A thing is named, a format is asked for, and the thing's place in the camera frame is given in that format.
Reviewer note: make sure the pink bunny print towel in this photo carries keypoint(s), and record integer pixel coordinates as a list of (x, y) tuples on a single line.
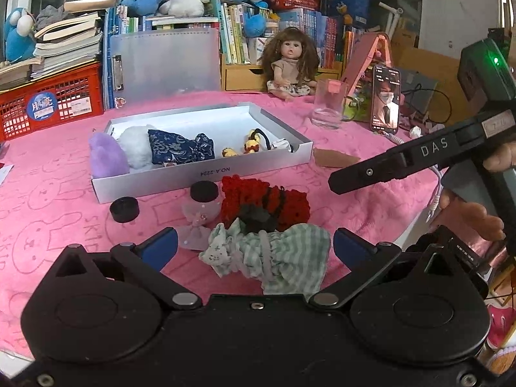
[(60, 169)]

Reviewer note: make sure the white fluffy pompom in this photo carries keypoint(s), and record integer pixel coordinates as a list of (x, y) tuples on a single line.
[(135, 145)]

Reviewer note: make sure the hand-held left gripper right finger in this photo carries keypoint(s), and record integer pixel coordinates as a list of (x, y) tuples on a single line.
[(350, 248)]

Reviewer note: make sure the brown cardboard box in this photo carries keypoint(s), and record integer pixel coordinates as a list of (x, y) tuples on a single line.
[(427, 64)]

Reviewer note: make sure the wooden drawer box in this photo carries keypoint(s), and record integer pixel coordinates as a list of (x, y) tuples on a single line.
[(242, 76)]

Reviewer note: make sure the pink toy house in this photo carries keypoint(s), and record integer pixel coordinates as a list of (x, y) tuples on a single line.
[(363, 56)]

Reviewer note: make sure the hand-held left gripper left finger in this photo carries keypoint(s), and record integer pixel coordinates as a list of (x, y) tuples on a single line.
[(159, 246)]

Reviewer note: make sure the smartphone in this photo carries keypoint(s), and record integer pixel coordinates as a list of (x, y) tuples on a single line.
[(385, 105)]

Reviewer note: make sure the white cardboard box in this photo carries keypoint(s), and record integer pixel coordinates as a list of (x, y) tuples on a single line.
[(227, 121)]

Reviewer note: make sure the blue floral fabric pouch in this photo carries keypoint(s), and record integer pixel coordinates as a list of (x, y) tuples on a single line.
[(177, 147)]

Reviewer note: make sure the red knitted scrunchie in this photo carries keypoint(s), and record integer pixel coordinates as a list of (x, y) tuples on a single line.
[(290, 205)]

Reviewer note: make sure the black round lid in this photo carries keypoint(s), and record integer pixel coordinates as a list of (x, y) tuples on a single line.
[(204, 190), (125, 209)]

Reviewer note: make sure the black claw hair clip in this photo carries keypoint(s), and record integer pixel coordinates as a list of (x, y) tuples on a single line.
[(256, 217)]

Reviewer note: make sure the blue printed carton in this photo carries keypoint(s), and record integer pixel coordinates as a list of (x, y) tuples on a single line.
[(348, 4)]

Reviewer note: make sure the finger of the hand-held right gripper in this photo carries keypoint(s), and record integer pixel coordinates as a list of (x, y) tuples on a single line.
[(363, 175)]

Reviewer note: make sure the brown cardboard piece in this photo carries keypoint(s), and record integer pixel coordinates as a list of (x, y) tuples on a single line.
[(334, 158)]

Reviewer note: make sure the brown haired doll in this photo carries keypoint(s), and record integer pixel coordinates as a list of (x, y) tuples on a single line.
[(288, 52)]

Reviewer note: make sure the small yellow plush charm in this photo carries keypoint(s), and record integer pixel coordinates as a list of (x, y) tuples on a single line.
[(229, 152)]

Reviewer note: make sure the blue and white plush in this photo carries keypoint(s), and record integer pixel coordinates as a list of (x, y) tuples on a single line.
[(18, 36)]

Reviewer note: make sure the green checkered pouch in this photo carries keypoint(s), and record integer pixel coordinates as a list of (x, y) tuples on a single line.
[(298, 250)]

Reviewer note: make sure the stack of books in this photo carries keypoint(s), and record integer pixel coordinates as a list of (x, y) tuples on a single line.
[(64, 48)]

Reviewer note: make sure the pink shoe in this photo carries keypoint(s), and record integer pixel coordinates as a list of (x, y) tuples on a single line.
[(502, 326)]

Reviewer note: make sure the pink sheer bow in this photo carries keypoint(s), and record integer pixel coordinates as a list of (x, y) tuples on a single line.
[(195, 238)]

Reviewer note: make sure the clear plastic clipboard case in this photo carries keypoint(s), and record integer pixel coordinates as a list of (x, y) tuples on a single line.
[(169, 60)]

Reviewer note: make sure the person's right hand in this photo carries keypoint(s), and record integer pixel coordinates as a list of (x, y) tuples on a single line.
[(479, 213)]

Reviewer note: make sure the red plastic crate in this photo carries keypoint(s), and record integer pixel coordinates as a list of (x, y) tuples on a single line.
[(72, 84)]

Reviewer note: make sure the clear drinking glass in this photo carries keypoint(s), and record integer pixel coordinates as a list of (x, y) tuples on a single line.
[(328, 109)]

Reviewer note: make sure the blue file folder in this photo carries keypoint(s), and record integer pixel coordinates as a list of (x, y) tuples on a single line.
[(107, 48)]

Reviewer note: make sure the row of upright books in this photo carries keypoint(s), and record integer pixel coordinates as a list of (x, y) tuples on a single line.
[(234, 32)]

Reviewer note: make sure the white pipe frame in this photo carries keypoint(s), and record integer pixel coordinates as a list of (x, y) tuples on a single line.
[(397, 16)]

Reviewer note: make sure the purple plush toy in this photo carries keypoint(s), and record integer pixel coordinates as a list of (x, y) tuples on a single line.
[(107, 155)]

